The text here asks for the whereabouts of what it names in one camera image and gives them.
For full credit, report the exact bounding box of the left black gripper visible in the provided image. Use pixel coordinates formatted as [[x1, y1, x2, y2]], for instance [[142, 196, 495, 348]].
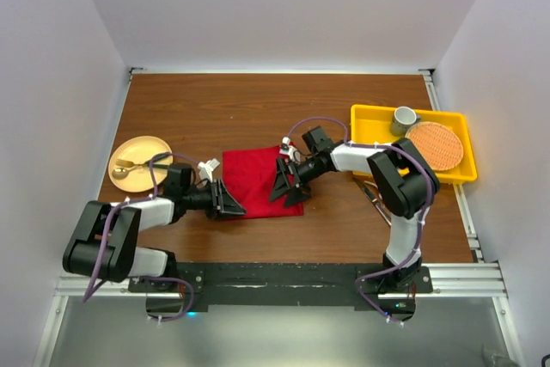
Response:
[[182, 178, 245, 219]]

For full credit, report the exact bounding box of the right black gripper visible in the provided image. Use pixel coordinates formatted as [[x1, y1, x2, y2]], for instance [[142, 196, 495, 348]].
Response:
[[269, 156, 327, 209]]

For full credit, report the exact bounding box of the red cloth napkin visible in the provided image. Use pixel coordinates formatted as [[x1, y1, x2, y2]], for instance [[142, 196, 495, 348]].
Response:
[[222, 146, 304, 219]]

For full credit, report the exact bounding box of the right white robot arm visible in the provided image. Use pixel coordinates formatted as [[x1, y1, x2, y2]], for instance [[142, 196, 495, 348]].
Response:
[[269, 126, 441, 292]]

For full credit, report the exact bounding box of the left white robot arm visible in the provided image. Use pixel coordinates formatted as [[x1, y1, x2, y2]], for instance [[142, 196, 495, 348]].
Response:
[[62, 163, 246, 291]]

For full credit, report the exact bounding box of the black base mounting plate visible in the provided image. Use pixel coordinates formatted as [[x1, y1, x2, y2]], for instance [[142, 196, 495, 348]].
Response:
[[129, 262, 433, 321]]

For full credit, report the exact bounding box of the silver knife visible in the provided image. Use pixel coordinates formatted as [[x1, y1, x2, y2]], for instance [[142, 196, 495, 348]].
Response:
[[352, 177, 391, 226]]

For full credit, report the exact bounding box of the silver fork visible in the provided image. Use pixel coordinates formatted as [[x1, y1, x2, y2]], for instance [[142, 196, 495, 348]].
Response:
[[362, 180, 389, 212]]

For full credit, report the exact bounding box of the round wooden plate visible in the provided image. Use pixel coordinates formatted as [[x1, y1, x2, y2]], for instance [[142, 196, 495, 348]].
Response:
[[107, 136, 171, 193]]

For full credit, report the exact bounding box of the yellow plastic tray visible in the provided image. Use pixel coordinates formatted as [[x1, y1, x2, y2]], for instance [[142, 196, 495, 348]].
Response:
[[351, 104, 477, 185]]

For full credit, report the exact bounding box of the gold spoon on plate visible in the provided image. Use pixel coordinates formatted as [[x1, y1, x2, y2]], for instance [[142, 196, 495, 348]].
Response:
[[111, 165, 144, 180]]

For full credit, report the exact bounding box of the white cup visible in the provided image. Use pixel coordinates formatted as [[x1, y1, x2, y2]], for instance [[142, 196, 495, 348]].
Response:
[[389, 106, 421, 137]]

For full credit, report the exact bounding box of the orange woven coaster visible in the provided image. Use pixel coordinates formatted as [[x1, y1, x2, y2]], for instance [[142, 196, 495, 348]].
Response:
[[406, 121, 464, 172]]

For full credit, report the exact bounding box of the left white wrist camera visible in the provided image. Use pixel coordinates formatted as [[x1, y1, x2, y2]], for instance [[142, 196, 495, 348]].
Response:
[[197, 158, 220, 182]]

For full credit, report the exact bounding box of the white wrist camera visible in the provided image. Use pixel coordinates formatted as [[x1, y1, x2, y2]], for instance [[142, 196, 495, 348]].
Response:
[[197, 158, 220, 182], [279, 137, 302, 162]]

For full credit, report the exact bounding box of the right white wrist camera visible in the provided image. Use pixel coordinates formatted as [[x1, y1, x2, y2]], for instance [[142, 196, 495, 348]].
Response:
[[279, 137, 302, 162]]

